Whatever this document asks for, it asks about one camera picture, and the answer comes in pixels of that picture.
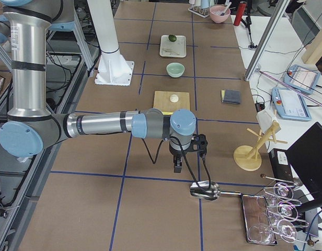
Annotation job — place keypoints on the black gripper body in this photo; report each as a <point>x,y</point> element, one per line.
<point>176,155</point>

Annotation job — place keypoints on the white steamed bun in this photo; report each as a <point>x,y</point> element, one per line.
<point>174,98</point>

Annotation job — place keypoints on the light green bowl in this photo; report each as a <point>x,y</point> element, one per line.
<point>175,69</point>

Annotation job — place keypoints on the pink ice bowl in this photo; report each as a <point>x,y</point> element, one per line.
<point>218,15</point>

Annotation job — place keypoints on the metal scoop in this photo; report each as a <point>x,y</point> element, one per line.
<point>210,190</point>

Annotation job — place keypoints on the wooden cutting board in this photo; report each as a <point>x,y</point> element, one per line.
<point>162,102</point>

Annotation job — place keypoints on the wooden mug tree stand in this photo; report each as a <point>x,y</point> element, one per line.
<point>248,157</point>

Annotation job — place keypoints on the grey folded cloth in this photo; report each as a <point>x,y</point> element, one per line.
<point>229,96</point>

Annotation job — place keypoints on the cream bear serving tray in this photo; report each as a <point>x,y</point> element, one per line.
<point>179,46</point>

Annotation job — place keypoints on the black glass rack tray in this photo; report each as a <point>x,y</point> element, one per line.
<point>255,213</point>

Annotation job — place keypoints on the near teach pendant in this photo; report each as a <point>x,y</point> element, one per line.
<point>290,105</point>

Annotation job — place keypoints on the teach pendant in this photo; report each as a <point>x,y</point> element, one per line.
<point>290,105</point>
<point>302,78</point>

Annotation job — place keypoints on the black monitor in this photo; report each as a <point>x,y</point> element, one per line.
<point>305,156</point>

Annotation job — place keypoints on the far teach pendant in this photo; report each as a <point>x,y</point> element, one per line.
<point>302,78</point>

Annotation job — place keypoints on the white central pillar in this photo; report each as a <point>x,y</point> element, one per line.
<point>102,16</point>

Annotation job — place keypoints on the red cylinder can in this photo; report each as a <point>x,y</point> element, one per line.
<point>239,14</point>

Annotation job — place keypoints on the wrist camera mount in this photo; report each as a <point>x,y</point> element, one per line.
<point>198,144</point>

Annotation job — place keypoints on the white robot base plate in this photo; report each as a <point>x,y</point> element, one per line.
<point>114,74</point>

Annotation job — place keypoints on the aluminium frame post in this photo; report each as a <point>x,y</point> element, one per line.
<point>273,21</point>

